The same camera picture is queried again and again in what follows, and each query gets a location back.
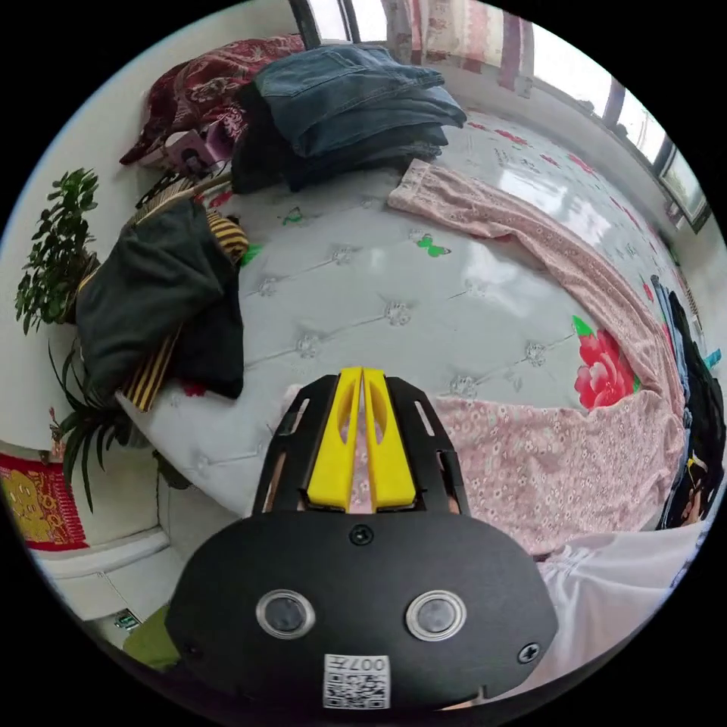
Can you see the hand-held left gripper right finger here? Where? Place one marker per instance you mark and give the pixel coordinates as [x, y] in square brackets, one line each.
[391, 460]

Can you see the purple box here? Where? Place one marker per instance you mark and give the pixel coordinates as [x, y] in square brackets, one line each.
[196, 149]

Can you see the person's body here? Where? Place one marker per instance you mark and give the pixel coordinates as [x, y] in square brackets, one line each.
[613, 596]

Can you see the window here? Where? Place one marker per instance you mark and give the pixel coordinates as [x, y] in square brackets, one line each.
[573, 57]

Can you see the pink patterned curtain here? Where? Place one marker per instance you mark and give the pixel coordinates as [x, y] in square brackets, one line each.
[454, 34]

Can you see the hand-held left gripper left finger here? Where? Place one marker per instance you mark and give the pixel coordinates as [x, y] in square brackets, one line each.
[335, 454]

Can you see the green leafy potted plant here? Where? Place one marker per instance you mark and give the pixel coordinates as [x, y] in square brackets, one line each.
[54, 250]

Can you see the dark red floral pillow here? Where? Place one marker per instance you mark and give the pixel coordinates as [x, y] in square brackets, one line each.
[199, 85]

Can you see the pink floral pants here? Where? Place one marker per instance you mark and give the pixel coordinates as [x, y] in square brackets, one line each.
[539, 454]

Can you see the pile of folded jeans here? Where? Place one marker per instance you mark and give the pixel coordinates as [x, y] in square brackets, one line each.
[352, 113]

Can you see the pile of dark clothes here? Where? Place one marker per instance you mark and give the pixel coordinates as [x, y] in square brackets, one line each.
[153, 284]

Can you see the bed with grey flowered sheet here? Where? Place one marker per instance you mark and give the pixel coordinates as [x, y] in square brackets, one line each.
[352, 295]

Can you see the long-leaved potted plant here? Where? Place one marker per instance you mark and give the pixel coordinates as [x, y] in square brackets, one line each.
[85, 420]

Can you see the pile of blue and black clothes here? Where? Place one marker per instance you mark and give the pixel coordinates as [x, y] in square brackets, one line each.
[696, 386]

